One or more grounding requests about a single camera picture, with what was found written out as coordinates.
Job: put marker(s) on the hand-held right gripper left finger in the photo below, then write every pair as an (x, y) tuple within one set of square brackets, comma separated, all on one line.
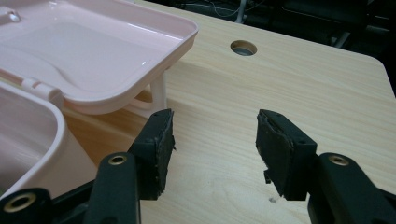
[(154, 155)]

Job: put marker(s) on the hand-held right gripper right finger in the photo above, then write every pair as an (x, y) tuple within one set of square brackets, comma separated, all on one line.
[(289, 155)]

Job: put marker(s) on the pink plastic storage box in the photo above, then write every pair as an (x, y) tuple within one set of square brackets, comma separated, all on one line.
[(77, 56)]

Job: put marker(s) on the metal stand leg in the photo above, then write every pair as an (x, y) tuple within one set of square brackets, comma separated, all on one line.
[(241, 11)]

